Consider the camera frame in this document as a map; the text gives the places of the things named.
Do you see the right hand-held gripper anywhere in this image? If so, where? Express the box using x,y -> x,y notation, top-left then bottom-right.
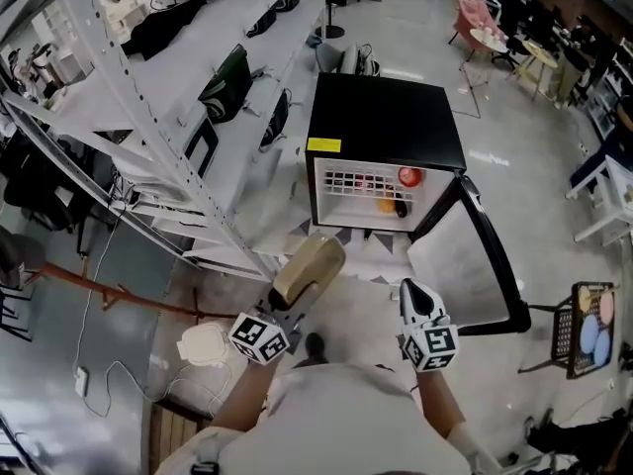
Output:
395,278 -> 460,373

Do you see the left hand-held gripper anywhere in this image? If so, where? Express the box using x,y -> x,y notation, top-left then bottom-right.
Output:
228,282 -> 321,364

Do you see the beige oval plastic bowl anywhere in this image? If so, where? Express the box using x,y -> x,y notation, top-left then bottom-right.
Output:
273,230 -> 346,311

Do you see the black mini fridge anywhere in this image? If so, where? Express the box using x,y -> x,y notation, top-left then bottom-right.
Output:
305,71 -> 533,336

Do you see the person's right forearm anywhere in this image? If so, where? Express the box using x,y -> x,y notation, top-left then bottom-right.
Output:
414,368 -> 467,439

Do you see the person's left forearm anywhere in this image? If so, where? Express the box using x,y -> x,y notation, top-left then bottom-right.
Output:
210,361 -> 278,432

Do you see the person's dark shoe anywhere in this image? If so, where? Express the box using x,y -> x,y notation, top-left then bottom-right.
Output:
305,332 -> 327,360

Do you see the beige trash bin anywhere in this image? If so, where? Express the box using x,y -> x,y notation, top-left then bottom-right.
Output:
177,323 -> 233,368

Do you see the white triangle-patterned table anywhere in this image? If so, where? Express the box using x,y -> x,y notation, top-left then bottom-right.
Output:
231,145 -> 421,291

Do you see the person's white shirt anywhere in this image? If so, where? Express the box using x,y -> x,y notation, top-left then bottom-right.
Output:
157,361 -> 500,475

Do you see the dark soda bottle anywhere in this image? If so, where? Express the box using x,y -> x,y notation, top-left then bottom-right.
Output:
325,173 -> 392,193

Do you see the brown wooden coat rack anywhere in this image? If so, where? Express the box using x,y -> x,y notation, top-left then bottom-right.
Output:
24,259 -> 238,322

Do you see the blue plate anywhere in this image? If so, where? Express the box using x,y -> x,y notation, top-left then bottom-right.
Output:
579,314 -> 602,355
592,332 -> 613,365

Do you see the wooden slatted pallet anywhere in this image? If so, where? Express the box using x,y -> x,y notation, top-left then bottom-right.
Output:
147,401 -> 214,475

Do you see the pink plate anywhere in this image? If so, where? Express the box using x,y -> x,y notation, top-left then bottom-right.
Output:
595,292 -> 615,324

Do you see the white rice cooker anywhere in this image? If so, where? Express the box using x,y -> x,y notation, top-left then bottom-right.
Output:
182,101 -> 222,180

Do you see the white bench table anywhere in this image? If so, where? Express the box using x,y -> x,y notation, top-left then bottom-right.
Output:
566,155 -> 633,246

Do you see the dark green rice cooker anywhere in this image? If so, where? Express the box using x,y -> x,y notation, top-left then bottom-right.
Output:
197,45 -> 254,123

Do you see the white metal shelving rack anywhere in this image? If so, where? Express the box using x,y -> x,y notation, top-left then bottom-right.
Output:
0,0 -> 330,284

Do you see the white round side table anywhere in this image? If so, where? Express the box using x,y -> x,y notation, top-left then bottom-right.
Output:
459,27 -> 509,118

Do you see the black office chair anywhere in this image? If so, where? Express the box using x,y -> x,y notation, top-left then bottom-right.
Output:
0,225 -> 46,341

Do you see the black floor stand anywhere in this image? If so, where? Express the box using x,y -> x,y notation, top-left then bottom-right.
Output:
316,0 -> 346,39

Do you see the yellow round table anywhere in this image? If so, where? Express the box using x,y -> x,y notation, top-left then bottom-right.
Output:
511,40 -> 560,101

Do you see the pink chair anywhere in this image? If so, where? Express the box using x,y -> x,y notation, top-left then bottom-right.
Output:
448,0 -> 500,54

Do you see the black cloth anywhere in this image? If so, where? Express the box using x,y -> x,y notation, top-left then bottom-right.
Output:
121,0 -> 209,61

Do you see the black wire basket rack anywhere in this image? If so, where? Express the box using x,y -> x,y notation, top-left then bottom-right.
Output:
517,280 -> 619,380

